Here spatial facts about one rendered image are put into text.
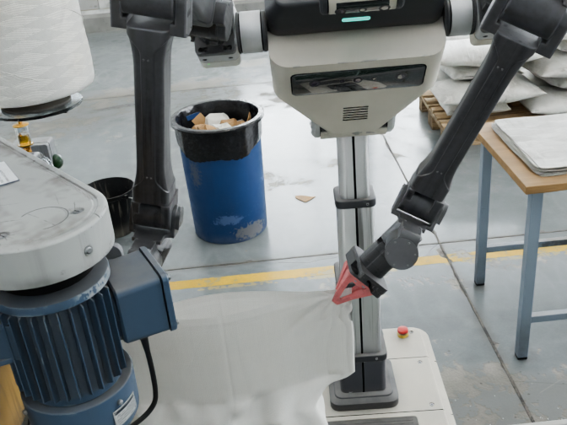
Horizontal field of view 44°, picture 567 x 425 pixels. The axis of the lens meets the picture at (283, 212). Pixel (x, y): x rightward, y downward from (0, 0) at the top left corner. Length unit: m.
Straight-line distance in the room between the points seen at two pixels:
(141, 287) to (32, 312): 0.14
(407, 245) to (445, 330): 1.81
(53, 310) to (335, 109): 0.98
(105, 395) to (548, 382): 2.05
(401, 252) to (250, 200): 2.44
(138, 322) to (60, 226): 0.18
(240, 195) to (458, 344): 1.34
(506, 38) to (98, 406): 0.75
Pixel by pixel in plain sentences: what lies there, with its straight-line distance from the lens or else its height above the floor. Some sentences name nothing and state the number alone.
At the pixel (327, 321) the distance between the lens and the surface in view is 1.35.
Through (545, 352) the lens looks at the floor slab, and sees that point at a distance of 2.91.
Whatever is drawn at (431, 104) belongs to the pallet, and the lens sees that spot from 5.09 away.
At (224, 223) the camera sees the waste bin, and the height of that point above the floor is 0.12.
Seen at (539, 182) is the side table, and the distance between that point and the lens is 2.46.
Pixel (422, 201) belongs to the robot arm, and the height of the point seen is 1.23.
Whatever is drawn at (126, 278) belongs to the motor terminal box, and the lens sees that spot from 0.94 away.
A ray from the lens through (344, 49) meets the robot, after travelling 1.53.
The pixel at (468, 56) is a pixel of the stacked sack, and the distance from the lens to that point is 4.57.
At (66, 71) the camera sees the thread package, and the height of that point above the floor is 1.56.
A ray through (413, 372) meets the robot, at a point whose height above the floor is 0.26.
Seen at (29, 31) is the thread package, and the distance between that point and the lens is 0.90.
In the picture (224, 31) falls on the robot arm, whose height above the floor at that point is 1.49.
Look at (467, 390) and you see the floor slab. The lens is 2.70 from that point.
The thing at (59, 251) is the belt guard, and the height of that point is 1.40.
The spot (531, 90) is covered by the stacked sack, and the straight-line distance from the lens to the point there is 4.72.
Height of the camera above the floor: 1.78
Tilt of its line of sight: 27 degrees down
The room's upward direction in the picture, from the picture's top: 5 degrees counter-clockwise
